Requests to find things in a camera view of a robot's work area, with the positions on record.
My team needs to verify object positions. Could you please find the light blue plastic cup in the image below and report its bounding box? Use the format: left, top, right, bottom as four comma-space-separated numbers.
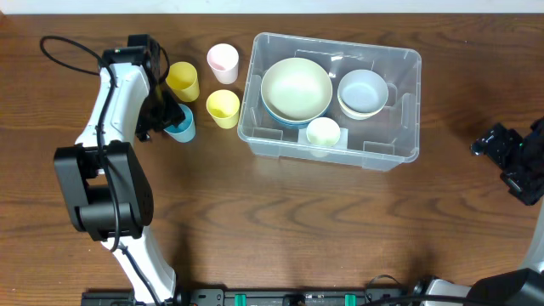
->
164, 104, 196, 143

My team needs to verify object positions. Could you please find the yellow plastic cup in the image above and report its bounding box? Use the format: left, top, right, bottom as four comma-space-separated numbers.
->
166, 62, 200, 102
206, 89, 241, 129

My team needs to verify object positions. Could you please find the pink plastic cup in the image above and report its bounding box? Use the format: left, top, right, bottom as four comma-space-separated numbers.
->
207, 43, 240, 85

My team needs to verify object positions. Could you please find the beige large bowl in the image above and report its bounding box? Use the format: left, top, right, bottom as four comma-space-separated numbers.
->
261, 58, 333, 121

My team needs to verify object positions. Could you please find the pale green plastic cup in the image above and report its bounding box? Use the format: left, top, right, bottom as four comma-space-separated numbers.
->
307, 117, 341, 147

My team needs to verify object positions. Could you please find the grey small bowl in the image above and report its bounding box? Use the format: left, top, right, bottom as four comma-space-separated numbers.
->
337, 70, 389, 115

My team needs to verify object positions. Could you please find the yellow small bowl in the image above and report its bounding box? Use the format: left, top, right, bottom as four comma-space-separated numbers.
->
338, 99, 383, 120

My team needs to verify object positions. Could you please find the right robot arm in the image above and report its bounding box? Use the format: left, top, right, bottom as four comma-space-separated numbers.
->
413, 119, 543, 305

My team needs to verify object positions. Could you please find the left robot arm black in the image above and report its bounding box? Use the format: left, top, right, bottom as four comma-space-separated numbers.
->
54, 34, 191, 305

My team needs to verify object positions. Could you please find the clear plastic storage container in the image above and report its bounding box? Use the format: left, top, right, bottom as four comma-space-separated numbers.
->
237, 32, 422, 172

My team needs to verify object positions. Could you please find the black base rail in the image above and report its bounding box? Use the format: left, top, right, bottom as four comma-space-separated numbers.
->
80, 287, 409, 306

